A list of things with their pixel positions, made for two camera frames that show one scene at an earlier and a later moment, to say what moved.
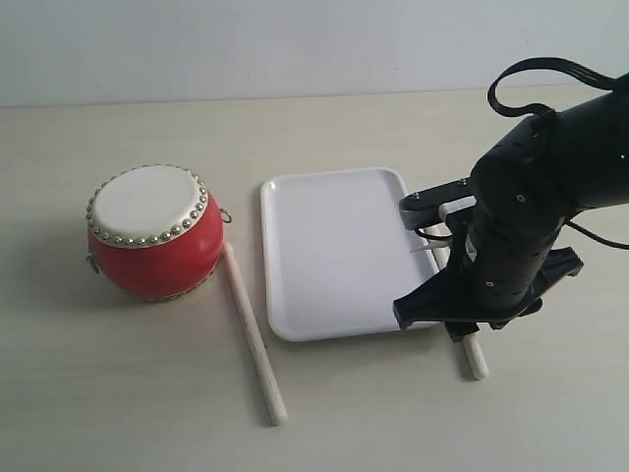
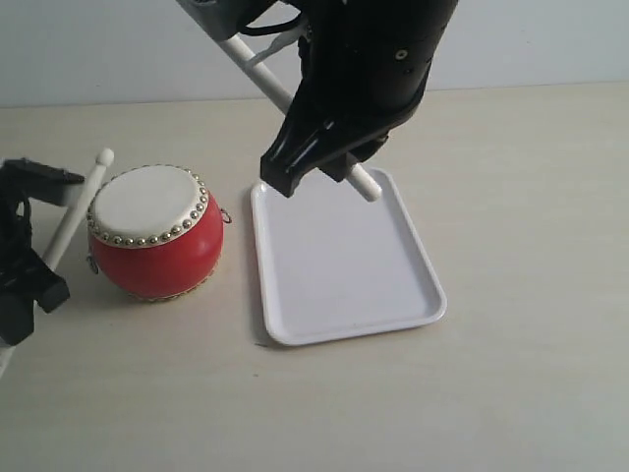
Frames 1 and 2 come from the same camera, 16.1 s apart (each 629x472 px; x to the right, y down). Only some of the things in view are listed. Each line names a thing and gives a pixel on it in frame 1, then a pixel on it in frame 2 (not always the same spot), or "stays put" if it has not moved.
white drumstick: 441,250 to 285,96
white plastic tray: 338,252 stays put
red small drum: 155,231 stays put
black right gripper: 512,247 to 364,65
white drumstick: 274,401 to 67,234
